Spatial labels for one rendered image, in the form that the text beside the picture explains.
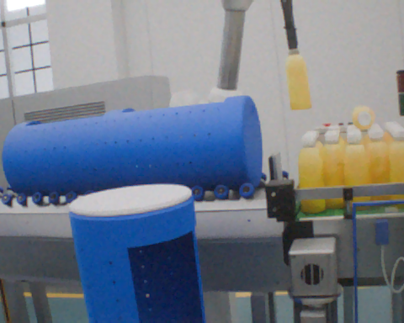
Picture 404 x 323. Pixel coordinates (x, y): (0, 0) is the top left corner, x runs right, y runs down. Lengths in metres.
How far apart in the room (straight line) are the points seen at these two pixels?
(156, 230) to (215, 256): 0.52
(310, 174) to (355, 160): 0.13
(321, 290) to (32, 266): 1.10
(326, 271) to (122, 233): 0.49
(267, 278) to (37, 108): 2.41
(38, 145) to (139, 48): 2.97
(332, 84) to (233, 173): 3.01
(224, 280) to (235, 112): 0.52
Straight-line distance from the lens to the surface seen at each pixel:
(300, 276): 1.15
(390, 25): 4.42
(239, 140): 1.32
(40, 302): 2.08
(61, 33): 4.49
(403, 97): 1.04
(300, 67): 1.51
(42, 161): 1.62
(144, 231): 0.95
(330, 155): 1.31
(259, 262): 1.43
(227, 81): 2.17
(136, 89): 3.16
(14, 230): 1.78
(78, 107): 3.30
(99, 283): 1.01
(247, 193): 1.37
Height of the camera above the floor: 1.23
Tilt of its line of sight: 7 degrees down
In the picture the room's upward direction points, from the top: 6 degrees counter-clockwise
